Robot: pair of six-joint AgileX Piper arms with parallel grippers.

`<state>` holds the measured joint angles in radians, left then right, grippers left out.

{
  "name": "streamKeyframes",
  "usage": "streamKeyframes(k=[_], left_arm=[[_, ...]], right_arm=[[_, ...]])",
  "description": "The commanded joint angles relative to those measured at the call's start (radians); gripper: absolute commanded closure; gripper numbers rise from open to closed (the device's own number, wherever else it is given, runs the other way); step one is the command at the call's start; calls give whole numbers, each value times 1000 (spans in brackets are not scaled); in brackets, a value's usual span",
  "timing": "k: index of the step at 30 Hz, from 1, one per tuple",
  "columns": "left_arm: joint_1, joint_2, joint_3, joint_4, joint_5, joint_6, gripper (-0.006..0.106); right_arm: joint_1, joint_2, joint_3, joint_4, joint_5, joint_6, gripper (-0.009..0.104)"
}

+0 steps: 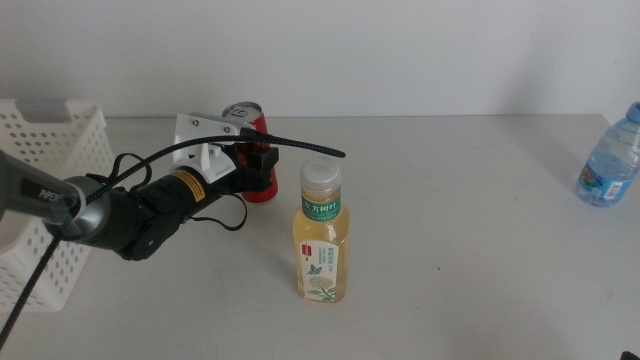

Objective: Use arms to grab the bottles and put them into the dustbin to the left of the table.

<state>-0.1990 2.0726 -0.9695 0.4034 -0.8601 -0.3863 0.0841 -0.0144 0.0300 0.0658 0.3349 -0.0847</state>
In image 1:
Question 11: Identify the clear water bottle blue cap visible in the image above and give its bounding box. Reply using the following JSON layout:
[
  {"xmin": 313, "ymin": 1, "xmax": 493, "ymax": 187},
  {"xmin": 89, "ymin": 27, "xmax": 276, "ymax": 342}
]
[{"xmin": 574, "ymin": 101, "xmax": 640, "ymax": 208}]

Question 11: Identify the white perforated plastic basket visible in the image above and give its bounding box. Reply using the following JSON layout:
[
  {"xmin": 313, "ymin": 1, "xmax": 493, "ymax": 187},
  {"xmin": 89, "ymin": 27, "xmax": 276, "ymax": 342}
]
[{"xmin": 0, "ymin": 98, "xmax": 116, "ymax": 314}]

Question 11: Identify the red soda can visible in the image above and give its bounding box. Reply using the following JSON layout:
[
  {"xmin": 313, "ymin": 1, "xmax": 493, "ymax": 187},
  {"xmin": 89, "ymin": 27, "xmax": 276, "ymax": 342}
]
[{"xmin": 221, "ymin": 101, "xmax": 280, "ymax": 205}]

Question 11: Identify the yellow tea bottle green label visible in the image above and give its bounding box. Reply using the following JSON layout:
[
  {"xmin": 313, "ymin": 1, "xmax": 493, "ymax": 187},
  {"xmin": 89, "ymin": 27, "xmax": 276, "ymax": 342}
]
[{"xmin": 292, "ymin": 156, "xmax": 351, "ymax": 304}]

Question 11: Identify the braided black left camera cable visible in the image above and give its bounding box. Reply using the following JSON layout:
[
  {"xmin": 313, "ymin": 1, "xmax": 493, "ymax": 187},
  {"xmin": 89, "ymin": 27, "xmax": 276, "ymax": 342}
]
[{"xmin": 0, "ymin": 127, "xmax": 347, "ymax": 351}]

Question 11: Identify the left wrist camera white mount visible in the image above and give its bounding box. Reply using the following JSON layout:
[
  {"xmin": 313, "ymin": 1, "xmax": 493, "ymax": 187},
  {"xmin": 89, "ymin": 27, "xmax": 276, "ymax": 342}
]
[{"xmin": 172, "ymin": 112, "xmax": 252, "ymax": 184}]

